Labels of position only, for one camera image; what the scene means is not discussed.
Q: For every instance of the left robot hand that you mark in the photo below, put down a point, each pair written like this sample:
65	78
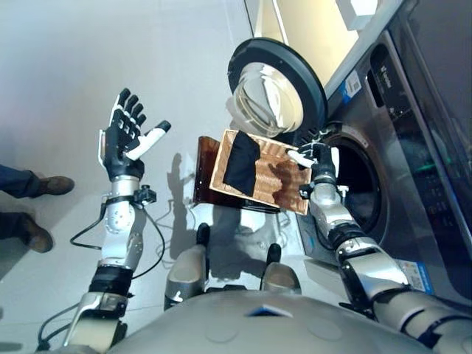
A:
118	147

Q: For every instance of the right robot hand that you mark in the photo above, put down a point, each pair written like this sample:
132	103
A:
324	164

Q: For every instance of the small black garment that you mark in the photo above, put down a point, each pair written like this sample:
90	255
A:
241	166

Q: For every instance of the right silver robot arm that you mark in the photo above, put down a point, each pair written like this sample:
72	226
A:
368	265

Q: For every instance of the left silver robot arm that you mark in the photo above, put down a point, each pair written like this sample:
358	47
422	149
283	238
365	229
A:
118	236

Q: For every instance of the grey washing machine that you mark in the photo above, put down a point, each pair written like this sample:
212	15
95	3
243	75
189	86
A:
405	184

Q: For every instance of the silver raised machine platform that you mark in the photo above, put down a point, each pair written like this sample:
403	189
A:
321	273

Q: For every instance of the brown wicker laundry basket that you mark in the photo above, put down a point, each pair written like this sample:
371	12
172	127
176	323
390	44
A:
280	177

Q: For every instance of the brown leather shoe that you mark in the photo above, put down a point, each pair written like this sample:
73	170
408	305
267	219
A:
57	185
40	236

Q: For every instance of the blue platform sticker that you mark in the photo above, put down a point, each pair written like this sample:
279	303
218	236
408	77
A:
311	243

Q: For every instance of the small blue sticker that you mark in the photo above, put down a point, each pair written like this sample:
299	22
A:
350	86

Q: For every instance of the dark brown glossy stand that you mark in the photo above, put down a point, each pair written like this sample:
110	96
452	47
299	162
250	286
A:
204	169

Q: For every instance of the white shelf cabinet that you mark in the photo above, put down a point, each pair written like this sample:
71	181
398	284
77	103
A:
313	37

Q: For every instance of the left silver robot leg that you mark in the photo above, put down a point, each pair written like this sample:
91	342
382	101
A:
186	273

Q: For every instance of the white label with blue header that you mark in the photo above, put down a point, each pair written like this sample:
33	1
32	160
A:
414	276

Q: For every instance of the grey robot torso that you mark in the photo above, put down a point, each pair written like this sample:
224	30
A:
258	328

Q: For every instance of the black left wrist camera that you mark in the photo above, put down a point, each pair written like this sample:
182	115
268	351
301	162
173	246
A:
144	194

